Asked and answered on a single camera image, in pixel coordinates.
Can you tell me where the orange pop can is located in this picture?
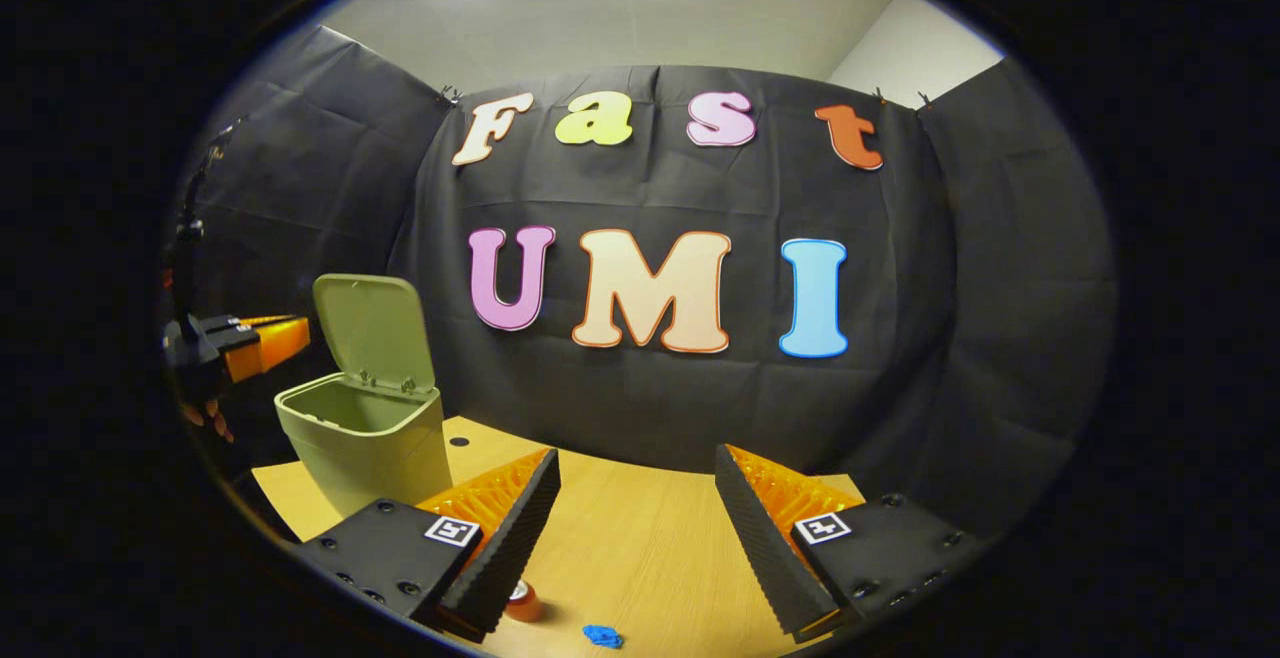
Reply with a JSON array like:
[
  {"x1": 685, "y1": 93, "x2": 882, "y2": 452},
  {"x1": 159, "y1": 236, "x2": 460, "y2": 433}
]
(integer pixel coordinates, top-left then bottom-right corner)
[{"x1": 503, "y1": 581, "x2": 547, "y2": 625}]

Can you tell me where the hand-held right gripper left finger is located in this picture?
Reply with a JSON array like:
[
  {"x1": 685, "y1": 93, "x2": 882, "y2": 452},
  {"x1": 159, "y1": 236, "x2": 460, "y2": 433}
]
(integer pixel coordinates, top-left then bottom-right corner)
[{"x1": 300, "y1": 448, "x2": 561, "y2": 644}]

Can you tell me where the wooden desktop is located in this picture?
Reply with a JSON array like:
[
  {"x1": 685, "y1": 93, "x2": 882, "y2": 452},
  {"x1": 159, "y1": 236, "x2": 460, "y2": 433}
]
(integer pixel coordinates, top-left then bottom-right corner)
[{"x1": 250, "y1": 416, "x2": 866, "y2": 658}]

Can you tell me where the green desktop garbage bin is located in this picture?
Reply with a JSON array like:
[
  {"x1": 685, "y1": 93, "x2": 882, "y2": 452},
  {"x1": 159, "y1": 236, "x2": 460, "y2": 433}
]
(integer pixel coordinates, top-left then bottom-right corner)
[{"x1": 274, "y1": 273, "x2": 454, "y2": 519}]

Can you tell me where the black backdrop cloth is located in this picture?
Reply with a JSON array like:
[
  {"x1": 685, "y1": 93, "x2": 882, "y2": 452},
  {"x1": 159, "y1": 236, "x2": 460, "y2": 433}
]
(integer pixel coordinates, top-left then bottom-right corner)
[{"x1": 165, "y1": 26, "x2": 1119, "y2": 549}]

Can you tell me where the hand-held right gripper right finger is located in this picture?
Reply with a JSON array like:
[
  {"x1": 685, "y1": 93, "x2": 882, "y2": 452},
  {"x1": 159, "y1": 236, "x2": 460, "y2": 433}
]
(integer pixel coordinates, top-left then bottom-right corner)
[{"x1": 714, "y1": 444, "x2": 996, "y2": 644}]

